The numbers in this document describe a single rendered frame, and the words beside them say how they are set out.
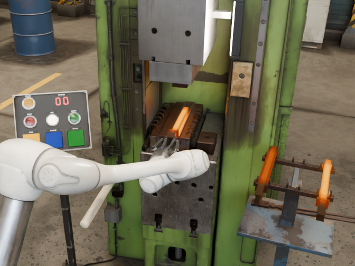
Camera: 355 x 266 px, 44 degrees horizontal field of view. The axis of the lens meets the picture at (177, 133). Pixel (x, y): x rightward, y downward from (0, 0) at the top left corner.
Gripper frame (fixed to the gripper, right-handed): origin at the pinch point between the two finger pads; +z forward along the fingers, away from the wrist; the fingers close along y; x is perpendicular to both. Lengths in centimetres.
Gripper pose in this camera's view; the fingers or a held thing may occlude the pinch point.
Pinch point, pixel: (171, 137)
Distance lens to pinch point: 208.7
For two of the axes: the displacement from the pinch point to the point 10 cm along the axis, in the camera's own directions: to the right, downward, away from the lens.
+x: 0.2, -8.8, -4.8
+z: 2.2, -4.6, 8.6
